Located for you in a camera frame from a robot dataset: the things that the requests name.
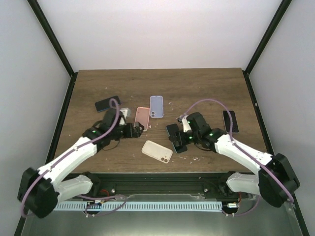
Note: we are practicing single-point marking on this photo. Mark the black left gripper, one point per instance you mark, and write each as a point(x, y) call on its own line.
point(137, 133)

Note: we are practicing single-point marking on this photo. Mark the light blue slotted cable duct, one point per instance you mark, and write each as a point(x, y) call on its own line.
point(141, 206)

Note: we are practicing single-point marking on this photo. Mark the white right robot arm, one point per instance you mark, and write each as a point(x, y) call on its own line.
point(246, 150)

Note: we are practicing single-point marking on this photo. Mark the black right frame post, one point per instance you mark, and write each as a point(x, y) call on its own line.
point(280, 12)

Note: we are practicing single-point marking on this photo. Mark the white black phone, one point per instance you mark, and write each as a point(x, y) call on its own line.
point(230, 122)

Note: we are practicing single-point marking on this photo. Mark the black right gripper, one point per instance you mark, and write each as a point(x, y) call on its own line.
point(184, 141)

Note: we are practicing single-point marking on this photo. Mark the black left frame post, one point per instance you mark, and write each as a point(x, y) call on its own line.
point(37, 10)

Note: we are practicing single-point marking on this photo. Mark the teal black phone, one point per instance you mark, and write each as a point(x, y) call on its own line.
point(174, 137)

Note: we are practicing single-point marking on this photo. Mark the white phone case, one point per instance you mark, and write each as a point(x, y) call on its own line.
point(157, 152)

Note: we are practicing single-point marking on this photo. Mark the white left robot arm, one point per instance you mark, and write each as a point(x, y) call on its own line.
point(43, 188)

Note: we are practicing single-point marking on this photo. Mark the black frame post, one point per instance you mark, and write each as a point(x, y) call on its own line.
point(37, 10)
point(280, 12)

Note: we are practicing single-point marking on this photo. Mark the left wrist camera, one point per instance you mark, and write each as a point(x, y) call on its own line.
point(126, 112)

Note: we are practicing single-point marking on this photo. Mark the pink phone case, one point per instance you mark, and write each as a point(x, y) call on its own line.
point(142, 116)

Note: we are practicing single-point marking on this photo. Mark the grey metal front plate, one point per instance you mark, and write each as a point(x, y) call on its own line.
point(264, 220)

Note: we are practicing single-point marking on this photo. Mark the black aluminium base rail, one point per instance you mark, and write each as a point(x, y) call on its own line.
point(212, 185)

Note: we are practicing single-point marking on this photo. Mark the blue black phone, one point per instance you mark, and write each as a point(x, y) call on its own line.
point(104, 104)

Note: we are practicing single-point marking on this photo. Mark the lavender phone case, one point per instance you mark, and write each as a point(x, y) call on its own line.
point(156, 106)

